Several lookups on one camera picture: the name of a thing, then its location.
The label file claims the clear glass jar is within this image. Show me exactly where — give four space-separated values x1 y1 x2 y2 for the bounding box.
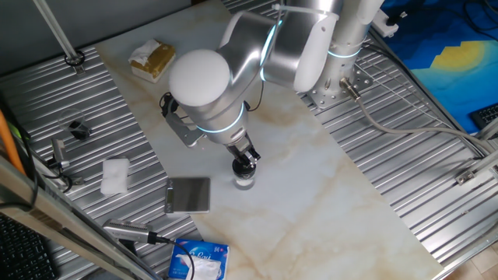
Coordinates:
233 170 257 191

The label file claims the thick grey robot cable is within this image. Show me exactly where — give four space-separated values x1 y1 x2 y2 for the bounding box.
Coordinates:
338 76 493 155

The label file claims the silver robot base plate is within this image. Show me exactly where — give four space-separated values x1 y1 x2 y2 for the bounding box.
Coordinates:
301 64 374 110

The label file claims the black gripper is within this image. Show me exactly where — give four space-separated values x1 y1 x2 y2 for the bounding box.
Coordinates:
225 133 262 170

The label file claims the black computer keyboard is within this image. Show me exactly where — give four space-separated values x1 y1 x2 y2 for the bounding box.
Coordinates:
0 213 58 280
468 103 498 131

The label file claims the aluminium pole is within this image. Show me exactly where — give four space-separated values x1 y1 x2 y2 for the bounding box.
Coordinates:
33 0 86 75

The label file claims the black lid with white applicator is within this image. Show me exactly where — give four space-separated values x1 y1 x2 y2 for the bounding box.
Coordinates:
231 157 258 177

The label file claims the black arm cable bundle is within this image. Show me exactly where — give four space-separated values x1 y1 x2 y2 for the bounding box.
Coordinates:
244 79 266 114

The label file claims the blue and yellow mat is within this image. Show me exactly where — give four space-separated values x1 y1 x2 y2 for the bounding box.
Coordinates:
379 0 498 135

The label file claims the small metal corner bracket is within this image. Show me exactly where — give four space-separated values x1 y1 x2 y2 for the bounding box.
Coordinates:
454 169 478 186

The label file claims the black camera cable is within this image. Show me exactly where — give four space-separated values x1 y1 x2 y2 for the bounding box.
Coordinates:
147 232 195 280

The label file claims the small black object in cup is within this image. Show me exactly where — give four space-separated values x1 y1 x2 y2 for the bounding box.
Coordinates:
68 120 93 141

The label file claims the white power strip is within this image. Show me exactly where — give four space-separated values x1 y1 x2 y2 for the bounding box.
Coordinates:
371 9 408 39

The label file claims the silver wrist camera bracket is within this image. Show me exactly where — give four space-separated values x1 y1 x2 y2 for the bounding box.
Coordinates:
163 107 208 149

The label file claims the blue tissue pack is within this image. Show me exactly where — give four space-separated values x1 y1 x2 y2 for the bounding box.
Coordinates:
167 238 230 280

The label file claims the orange pole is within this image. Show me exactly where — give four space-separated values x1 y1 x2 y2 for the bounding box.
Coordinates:
0 108 26 176

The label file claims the aluminium frame bar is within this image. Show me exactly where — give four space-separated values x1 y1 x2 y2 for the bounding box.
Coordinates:
0 155 164 280

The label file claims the clear plastic cup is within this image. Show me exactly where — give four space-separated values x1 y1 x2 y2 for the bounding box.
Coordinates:
58 108 93 141

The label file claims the silver digital pocket scale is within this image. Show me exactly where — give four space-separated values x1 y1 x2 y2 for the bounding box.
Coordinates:
163 177 212 215

